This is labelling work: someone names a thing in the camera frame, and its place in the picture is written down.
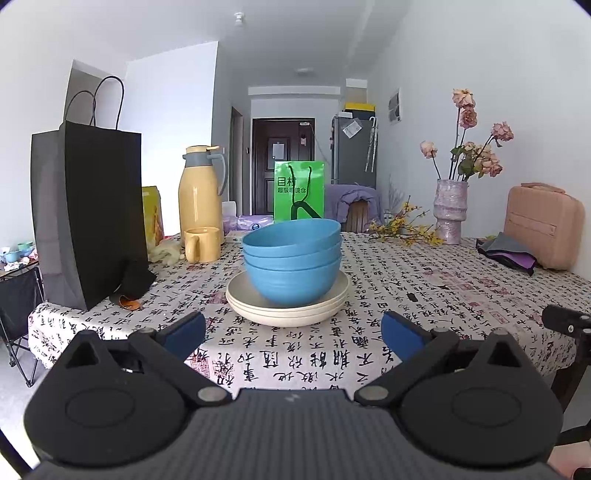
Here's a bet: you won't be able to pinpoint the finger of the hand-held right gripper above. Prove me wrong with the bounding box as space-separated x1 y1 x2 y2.
542 305 591 336

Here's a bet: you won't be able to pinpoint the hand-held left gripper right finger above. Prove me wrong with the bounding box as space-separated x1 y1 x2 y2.
355 310 532 408

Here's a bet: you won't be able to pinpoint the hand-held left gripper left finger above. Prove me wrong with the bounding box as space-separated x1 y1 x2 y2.
58 311 234 409

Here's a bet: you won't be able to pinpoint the blue bowl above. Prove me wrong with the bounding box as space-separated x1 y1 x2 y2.
243 234 343 269
245 253 343 308
241 219 341 252

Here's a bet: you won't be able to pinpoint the dark cloth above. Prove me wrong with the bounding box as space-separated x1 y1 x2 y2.
117 261 158 301

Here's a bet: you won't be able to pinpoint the grey and purple cloth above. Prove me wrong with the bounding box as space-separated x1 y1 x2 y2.
475 232 539 276

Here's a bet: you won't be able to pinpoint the cream gloves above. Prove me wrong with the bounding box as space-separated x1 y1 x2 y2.
148 240 186 265

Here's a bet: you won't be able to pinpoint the yellow mug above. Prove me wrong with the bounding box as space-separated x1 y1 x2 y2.
184 227 222 264

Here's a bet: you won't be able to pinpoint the pink hard case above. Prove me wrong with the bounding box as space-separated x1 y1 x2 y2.
503 183 586 271

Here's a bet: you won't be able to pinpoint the yellow flower branch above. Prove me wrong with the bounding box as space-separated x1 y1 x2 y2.
368 202 444 247

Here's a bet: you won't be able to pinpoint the yellow carton box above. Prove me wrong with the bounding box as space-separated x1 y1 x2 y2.
141 186 165 250

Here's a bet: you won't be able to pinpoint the wooden chair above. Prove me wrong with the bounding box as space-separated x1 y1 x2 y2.
346 199 372 232

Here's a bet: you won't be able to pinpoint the purple tissue packet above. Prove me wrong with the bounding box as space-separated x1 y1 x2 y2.
237 215 276 232

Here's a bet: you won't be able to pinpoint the purple ceramic vase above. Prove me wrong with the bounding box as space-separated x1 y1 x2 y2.
433 179 468 245

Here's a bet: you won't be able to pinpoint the yellow thermos jug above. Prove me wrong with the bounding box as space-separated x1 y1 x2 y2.
178 145 228 241

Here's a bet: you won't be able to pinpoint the purple jacket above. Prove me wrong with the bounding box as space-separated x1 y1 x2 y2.
324 184 384 232

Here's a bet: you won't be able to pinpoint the black paper bag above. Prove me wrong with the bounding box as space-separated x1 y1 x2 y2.
31 75 149 311

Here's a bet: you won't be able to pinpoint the green shopping bag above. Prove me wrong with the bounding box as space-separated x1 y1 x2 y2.
274 160 325 222

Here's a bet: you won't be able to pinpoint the dark brown entrance door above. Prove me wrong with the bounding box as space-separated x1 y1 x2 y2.
252 117 316 217

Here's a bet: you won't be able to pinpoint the black folding side table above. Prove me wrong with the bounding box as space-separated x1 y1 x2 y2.
0 265 45 388

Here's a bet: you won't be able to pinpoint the dried pink roses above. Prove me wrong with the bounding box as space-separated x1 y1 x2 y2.
419 88 515 182

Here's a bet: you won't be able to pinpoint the dark side door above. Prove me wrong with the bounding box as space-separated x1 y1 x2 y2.
231 106 245 215

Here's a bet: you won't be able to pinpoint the grey refrigerator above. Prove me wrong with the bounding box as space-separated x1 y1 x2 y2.
331 115 377 189

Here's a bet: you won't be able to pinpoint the folded white umbrella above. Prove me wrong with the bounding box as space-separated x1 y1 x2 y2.
365 117 378 172

